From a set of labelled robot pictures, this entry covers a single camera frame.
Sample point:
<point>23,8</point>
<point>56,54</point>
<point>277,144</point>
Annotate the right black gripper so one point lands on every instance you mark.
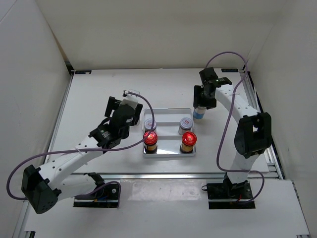
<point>197,100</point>

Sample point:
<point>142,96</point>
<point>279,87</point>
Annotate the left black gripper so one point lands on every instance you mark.
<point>112,104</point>

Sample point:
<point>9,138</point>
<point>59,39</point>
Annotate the white-lid small jar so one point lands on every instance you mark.
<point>185,125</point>
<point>150,124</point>

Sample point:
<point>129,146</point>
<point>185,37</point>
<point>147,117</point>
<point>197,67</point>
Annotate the red-lid sauce jar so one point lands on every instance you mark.
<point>150,142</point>
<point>189,140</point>

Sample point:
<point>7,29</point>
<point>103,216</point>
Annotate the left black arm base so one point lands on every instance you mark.
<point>105,194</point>

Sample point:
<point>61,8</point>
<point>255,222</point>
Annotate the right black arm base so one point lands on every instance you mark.
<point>222,198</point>

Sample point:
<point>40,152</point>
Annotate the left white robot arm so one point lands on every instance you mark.
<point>50,183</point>

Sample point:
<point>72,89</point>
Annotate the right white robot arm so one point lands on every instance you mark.
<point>238,108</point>

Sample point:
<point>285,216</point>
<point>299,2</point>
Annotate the right black table label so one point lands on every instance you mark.
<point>229,70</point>

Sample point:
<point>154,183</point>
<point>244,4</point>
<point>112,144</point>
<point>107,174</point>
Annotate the black table label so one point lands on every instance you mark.
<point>229,70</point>
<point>83,72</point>

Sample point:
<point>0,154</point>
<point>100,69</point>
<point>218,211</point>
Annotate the white plastic organizer tray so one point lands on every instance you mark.
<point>169,139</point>

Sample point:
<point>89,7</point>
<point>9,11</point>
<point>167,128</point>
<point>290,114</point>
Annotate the left black table label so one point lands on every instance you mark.
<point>83,72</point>

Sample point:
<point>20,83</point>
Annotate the left aluminium rail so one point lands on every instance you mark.
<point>59,116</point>

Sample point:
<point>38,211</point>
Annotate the aluminium rail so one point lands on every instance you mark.
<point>262,138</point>
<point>270,175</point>
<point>59,116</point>

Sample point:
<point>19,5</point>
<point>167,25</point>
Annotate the front aluminium rail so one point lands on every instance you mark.
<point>270,175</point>

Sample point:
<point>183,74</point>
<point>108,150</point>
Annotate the right aluminium rail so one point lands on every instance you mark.
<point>262,138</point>

